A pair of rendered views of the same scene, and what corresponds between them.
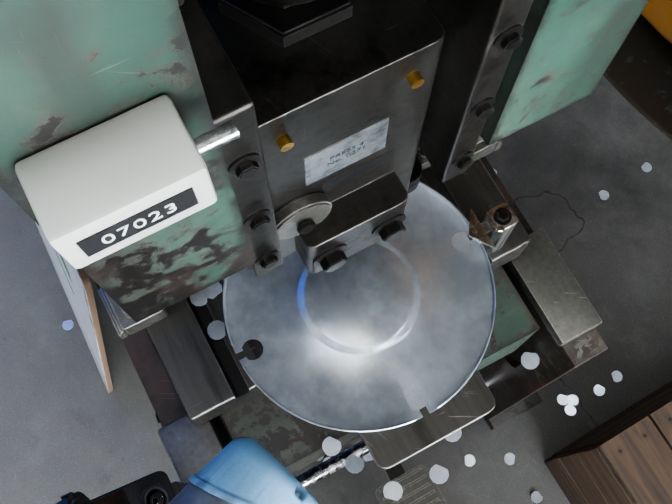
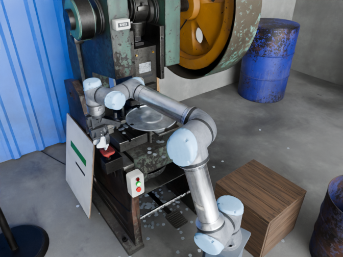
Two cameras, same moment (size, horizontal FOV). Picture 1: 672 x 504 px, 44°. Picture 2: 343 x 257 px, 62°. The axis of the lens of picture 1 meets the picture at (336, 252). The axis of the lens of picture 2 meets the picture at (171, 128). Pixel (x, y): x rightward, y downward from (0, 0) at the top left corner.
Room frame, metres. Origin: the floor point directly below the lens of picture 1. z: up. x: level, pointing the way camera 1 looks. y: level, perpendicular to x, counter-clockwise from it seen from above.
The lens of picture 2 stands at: (-1.18, 0.04, 1.59)
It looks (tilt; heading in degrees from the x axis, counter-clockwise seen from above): 32 degrees down; 353
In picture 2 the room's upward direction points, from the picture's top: straight up
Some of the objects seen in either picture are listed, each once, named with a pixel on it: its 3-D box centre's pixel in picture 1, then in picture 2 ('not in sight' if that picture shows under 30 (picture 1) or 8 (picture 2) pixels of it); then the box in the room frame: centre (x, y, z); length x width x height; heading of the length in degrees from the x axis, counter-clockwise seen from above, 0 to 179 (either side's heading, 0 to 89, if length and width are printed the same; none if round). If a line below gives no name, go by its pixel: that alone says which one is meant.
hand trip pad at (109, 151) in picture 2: not in sight; (107, 155); (-0.02, 0.21, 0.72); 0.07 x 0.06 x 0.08; 29
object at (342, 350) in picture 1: (359, 293); (151, 117); (0.23, -0.03, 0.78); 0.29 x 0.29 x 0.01
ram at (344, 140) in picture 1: (319, 122); (141, 70); (0.30, 0.02, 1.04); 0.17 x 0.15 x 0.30; 29
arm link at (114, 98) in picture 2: not in sight; (113, 97); (-0.09, 0.14, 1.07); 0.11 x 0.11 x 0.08; 47
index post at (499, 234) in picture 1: (495, 229); not in sight; (0.31, -0.18, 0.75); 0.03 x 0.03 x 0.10; 29
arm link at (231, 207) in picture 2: not in sight; (227, 213); (-0.37, -0.31, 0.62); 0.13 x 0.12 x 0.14; 137
